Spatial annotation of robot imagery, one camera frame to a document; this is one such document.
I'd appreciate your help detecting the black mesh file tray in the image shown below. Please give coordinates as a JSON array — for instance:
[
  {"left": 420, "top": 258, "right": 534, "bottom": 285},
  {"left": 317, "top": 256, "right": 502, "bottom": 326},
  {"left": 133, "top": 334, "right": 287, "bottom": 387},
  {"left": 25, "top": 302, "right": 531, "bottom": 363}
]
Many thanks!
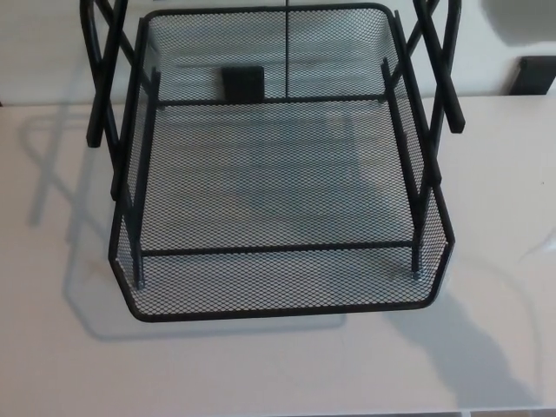
[{"left": 80, "top": 0, "right": 467, "bottom": 324}]

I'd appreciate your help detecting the black rectangular wall block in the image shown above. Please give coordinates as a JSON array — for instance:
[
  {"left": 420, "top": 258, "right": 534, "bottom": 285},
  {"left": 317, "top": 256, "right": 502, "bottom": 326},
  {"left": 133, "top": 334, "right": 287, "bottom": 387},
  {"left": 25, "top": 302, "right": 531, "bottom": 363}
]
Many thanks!
[
  {"left": 508, "top": 56, "right": 556, "bottom": 97},
  {"left": 220, "top": 65, "right": 266, "bottom": 105}
]

